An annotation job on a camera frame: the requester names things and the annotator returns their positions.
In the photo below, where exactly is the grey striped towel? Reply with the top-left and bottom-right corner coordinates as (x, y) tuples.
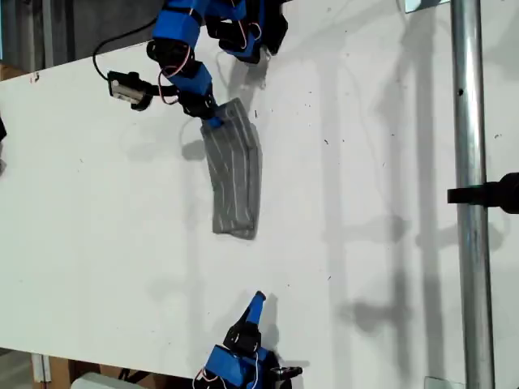
(199, 96), (264, 242)

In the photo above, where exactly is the black clamp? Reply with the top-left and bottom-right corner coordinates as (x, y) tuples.
(263, 0), (290, 56)
(447, 172), (519, 215)

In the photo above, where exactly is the grey metal beam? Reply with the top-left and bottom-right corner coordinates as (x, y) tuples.
(41, 0), (54, 70)

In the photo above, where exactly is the brown cardboard box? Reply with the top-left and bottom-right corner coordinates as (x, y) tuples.
(48, 356), (122, 389)

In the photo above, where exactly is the black camera stalk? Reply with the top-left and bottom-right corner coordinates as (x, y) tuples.
(141, 83), (182, 105)

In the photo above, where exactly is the black camera box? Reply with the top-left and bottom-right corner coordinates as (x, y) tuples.
(270, 364), (304, 382)
(107, 71), (153, 113)

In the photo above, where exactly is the black camera cable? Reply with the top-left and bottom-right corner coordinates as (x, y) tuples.
(92, 18), (159, 80)

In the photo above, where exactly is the white metal bracket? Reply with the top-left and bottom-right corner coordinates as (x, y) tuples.
(31, 352), (53, 384)

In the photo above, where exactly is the steel post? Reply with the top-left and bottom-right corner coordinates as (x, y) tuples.
(450, 0), (496, 389)

